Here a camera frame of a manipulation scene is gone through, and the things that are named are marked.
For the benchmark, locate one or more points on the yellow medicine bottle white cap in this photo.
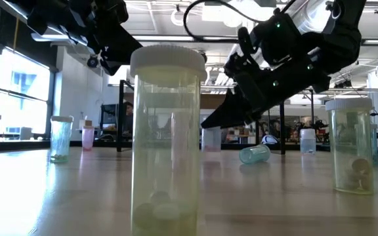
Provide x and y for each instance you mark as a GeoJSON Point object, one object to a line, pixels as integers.
{"type": "Point", "coordinates": [349, 147]}

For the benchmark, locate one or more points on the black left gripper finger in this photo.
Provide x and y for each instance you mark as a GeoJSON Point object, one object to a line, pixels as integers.
{"type": "Point", "coordinates": [123, 46]}
{"type": "Point", "coordinates": [110, 67]}

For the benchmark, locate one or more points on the black round camera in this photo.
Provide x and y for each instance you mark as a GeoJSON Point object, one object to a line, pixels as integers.
{"type": "Point", "coordinates": [92, 61]}
{"type": "Point", "coordinates": [203, 56]}

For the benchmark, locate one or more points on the cardboard box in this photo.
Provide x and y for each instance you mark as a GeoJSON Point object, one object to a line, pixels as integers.
{"type": "Point", "coordinates": [84, 124]}

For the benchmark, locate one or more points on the long ceiling light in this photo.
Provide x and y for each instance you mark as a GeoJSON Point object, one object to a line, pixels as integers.
{"type": "Point", "coordinates": [61, 37]}

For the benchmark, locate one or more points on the green medicine bottle white cap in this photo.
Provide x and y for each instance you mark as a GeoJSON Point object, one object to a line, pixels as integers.
{"type": "Point", "coordinates": [61, 141]}

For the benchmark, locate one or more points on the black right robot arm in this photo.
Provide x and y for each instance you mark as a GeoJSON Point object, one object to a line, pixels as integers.
{"type": "Point", "coordinates": [343, 39]}

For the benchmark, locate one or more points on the teal medicine bottle white cap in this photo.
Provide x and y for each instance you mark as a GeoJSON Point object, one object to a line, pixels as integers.
{"type": "Point", "coordinates": [375, 144]}
{"type": "Point", "coordinates": [254, 154]}

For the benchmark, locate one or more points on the white blue ball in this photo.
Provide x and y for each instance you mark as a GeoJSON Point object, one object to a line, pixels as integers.
{"type": "Point", "coordinates": [269, 139]}

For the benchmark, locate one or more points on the person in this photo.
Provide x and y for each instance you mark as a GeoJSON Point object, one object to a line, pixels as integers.
{"type": "Point", "coordinates": [128, 114]}

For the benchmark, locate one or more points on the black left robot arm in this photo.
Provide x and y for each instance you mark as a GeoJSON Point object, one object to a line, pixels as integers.
{"type": "Point", "coordinates": [44, 13]}

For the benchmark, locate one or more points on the silver ventilation duct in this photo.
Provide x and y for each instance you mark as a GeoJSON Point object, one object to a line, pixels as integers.
{"type": "Point", "coordinates": [307, 13]}

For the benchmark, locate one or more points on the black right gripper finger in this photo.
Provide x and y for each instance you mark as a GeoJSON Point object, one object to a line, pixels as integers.
{"type": "Point", "coordinates": [225, 114]}

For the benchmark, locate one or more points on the black computer monitor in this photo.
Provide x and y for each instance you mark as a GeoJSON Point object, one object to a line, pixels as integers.
{"type": "Point", "coordinates": [109, 114]}

